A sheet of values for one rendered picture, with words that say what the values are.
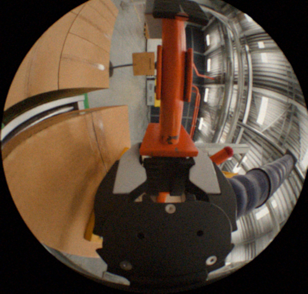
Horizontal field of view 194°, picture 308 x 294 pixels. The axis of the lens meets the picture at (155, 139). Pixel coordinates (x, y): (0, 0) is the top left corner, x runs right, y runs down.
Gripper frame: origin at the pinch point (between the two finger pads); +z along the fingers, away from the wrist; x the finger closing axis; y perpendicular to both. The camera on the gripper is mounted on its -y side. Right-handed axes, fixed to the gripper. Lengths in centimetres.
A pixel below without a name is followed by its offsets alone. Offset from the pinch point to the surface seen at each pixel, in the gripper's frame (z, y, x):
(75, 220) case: -11.7, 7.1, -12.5
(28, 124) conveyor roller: -2, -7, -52
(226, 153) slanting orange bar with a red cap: -0.6, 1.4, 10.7
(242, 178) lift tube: 4.5, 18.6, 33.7
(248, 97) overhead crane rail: 150, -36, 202
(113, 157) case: 5.4, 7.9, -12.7
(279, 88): 181, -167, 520
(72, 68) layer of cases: 31, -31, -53
